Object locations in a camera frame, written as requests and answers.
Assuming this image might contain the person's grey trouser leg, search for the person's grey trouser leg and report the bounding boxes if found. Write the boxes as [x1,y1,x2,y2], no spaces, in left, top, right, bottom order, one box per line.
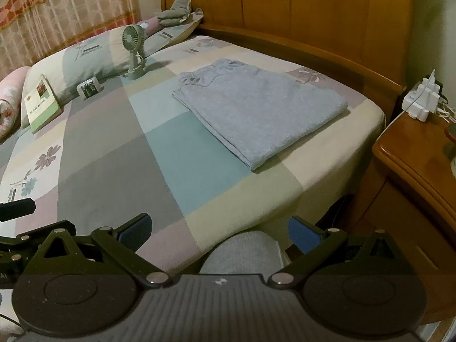
[199,231,286,276]

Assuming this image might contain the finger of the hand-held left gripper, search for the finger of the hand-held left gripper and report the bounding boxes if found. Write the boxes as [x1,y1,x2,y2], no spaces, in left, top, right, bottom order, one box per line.
[0,198,37,223]
[0,220,77,257]

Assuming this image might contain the white power strip with chargers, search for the white power strip with chargers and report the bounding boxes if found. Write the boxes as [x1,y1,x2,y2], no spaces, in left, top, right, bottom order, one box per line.
[402,69,450,122]

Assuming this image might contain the light grey sweatpants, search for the light grey sweatpants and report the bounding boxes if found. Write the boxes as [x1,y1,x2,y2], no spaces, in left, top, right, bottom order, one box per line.
[172,58,349,172]

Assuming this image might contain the wooden nightstand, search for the wooden nightstand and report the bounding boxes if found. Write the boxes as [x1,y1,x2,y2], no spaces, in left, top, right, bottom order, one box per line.
[347,112,456,325]

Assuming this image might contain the pink folded quilt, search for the pink folded quilt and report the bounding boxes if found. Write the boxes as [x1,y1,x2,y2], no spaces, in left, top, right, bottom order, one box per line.
[0,66,31,145]

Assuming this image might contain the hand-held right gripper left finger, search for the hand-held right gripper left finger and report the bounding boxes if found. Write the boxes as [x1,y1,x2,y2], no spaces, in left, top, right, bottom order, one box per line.
[36,214,172,288]

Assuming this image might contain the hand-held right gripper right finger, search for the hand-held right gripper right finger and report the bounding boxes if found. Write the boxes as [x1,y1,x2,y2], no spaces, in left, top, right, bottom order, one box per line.
[268,215,416,288]

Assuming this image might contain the large patchwork pillow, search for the large patchwork pillow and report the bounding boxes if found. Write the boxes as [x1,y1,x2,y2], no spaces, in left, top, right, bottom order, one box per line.
[21,25,148,129]

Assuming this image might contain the small printed box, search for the small printed box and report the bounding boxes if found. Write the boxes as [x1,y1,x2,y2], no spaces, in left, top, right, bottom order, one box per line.
[76,78,105,99]

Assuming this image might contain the grey folded cloth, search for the grey folded cloth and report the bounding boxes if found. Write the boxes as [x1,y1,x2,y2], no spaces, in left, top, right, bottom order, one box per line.
[157,0,195,27]

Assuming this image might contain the green and white book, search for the green and white book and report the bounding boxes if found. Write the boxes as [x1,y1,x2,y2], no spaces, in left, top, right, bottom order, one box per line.
[23,74,63,134]

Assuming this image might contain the green handheld fan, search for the green handheld fan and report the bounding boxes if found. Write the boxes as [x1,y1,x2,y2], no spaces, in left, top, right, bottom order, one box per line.
[122,24,147,81]

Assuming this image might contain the wooden headboard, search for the wooden headboard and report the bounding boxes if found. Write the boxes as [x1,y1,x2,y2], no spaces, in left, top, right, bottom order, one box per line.
[160,0,408,122]

